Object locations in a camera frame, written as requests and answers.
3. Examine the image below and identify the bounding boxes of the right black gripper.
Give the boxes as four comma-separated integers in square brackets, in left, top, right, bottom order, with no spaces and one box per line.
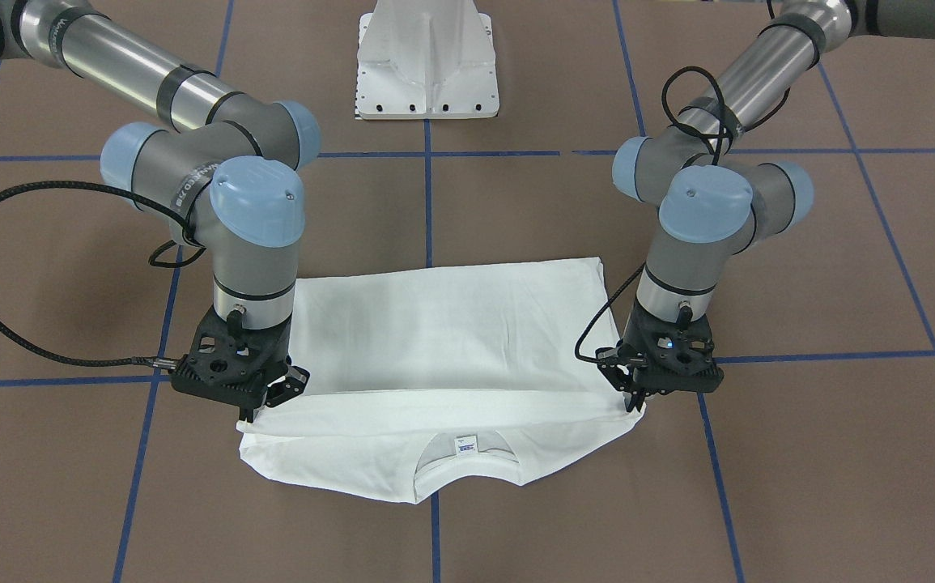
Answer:
[169,309,309,423]

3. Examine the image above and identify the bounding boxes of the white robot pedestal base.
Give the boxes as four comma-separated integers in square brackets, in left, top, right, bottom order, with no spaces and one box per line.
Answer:
[354,1,500,121]

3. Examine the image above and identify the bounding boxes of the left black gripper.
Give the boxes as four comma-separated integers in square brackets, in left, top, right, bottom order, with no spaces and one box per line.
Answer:
[597,301,724,413]

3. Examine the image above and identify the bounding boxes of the white long-sleeve printed shirt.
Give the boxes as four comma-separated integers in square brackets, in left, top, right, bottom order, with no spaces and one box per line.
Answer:
[237,257,644,504]

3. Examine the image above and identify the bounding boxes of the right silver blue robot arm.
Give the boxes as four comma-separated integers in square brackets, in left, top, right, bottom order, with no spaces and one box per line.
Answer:
[0,1,321,422]

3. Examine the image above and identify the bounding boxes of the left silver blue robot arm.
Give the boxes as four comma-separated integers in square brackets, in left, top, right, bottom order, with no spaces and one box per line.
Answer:
[592,1,935,412]

